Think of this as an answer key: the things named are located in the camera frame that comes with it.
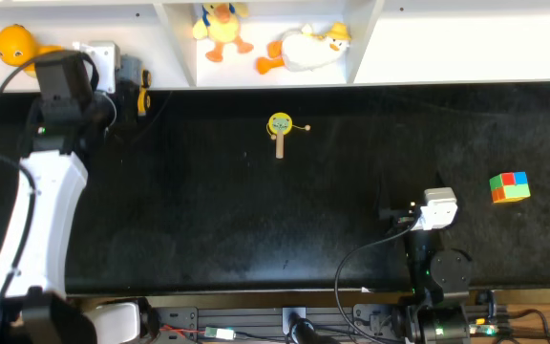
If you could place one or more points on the grey and yellow toy truck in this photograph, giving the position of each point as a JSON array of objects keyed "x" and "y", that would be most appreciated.
[{"x": 132, "y": 67}]

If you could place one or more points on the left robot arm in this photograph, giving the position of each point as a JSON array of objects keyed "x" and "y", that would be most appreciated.
[{"x": 46, "y": 215}]

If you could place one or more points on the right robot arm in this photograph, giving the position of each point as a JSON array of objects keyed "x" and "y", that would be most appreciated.
[{"x": 449, "y": 272}]

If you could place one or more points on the yellow and green rattle drum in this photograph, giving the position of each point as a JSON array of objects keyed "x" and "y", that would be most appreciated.
[{"x": 280, "y": 124}]

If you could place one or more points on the white plush duck with hat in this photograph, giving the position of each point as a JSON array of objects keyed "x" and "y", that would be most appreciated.
[{"x": 308, "y": 50}]

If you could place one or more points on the yellow plush duck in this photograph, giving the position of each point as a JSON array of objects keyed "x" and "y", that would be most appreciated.
[{"x": 222, "y": 28}]

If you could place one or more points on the white shelf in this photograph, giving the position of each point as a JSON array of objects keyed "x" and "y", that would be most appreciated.
[{"x": 447, "y": 52}]

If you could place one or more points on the many-coloured puzzle cube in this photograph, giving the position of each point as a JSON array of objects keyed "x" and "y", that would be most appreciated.
[{"x": 510, "y": 187}]

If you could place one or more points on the orange dinosaur toy figure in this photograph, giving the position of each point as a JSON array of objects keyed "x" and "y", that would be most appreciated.
[{"x": 12, "y": 45}]

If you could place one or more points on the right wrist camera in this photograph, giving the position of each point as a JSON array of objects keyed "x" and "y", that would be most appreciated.
[{"x": 439, "y": 208}]

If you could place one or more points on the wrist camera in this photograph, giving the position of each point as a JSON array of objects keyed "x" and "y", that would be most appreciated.
[
  {"x": 105, "y": 59},
  {"x": 439, "y": 208}
]

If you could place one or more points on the mounting rail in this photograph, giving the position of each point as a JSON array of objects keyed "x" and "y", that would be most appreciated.
[{"x": 184, "y": 317}]

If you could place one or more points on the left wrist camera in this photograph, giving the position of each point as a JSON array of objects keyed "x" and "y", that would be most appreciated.
[{"x": 105, "y": 59}]

